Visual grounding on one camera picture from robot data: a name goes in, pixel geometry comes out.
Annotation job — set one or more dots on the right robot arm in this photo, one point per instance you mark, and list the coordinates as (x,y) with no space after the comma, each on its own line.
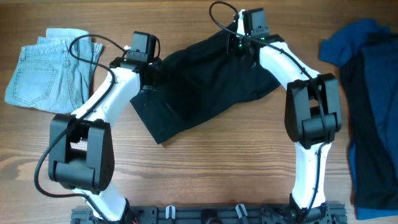
(312,118)

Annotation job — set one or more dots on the black shorts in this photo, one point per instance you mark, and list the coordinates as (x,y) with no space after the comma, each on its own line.
(197,84)

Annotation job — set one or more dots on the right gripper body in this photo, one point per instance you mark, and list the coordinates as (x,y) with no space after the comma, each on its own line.
(236,45)

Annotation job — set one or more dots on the dark navy pants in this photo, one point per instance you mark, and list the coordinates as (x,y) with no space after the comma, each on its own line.
(369,79)

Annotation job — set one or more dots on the folded light blue jeans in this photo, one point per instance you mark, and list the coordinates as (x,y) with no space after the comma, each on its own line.
(48,78)

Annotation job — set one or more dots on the blue polo shirt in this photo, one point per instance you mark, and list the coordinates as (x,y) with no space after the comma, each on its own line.
(337,50)

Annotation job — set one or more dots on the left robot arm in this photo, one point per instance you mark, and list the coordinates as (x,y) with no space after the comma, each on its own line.
(80,153)

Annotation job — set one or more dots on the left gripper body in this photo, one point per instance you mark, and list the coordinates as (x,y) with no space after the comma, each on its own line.
(158,74)

